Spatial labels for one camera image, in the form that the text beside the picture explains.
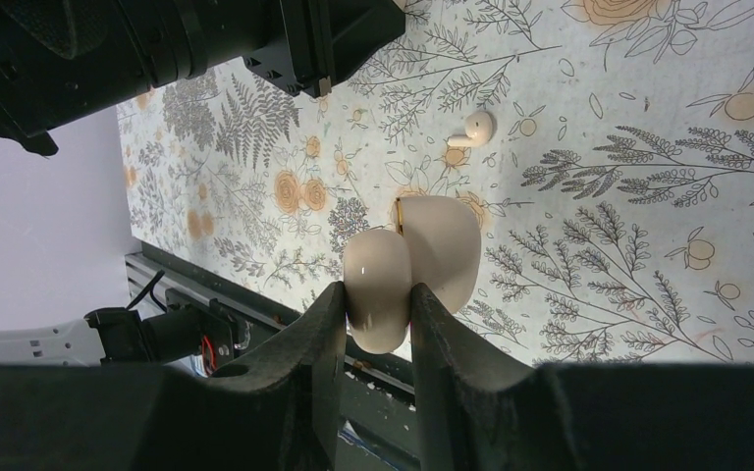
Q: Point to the pink earbud charging case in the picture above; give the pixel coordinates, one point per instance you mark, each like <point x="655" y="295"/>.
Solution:
<point x="434" y="240"/>

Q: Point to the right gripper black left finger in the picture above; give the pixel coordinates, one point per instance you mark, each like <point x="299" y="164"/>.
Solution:
<point x="275" y="408"/>

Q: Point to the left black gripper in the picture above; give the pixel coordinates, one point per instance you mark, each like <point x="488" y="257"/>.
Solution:
<point x="313" y="45"/>

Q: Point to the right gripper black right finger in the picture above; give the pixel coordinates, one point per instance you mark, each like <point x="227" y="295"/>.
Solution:
<point x="479" y="409"/>

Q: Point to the floral table mat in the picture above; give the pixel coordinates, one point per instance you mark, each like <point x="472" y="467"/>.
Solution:
<point x="615" y="200"/>

